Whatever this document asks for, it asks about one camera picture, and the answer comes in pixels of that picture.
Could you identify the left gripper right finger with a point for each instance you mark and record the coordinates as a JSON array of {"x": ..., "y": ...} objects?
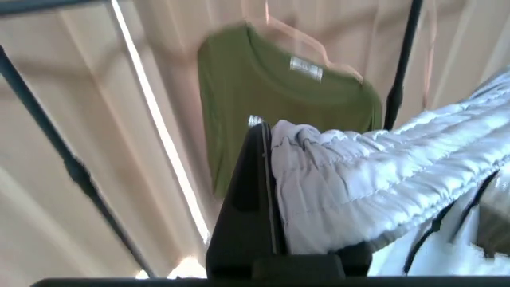
[{"x": 356, "y": 259}]

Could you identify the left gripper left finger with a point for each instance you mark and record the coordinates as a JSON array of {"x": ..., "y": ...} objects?
[{"x": 247, "y": 223}]

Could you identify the pale grey shorts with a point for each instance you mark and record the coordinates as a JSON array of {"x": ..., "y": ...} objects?
[{"x": 358, "y": 179}]

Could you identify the green printed t-shirt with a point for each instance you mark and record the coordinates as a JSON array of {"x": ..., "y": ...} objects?
[{"x": 247, "y": 87}]

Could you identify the pink clothes hanger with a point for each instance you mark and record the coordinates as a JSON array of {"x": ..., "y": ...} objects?
[
  {"x": 315, "y": 42},
  {"x": 429, "y": 60}
]

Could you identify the black clothes rack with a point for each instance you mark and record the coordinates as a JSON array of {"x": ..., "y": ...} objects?
[{"x": 75, "y": 169}]

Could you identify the beige curtain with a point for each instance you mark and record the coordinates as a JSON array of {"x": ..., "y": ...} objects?
[{"x": 119, "y": 159}]

